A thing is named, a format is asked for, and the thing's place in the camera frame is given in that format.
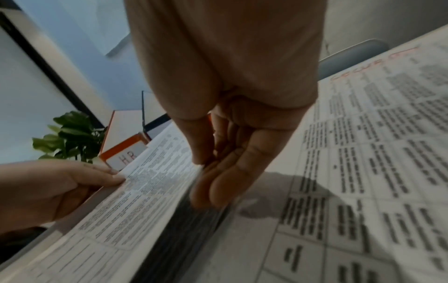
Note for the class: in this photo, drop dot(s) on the grey chair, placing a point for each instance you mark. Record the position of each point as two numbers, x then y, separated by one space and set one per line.
350 59

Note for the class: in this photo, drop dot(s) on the black admin file box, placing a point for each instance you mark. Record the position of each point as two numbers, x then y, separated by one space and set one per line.
159 120

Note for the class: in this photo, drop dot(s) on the leafy green plant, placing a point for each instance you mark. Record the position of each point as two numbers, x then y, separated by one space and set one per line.
73 130

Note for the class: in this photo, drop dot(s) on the person's left hand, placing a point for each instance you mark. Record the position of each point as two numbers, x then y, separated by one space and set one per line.
42 190

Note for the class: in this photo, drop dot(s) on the security paper pile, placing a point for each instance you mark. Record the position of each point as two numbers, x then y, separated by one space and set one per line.
367 165

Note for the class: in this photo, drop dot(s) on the person's right hand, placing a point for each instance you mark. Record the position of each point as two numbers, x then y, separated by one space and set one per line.
227 55

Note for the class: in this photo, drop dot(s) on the red HR file box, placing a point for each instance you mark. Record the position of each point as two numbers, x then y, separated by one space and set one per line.
122 146

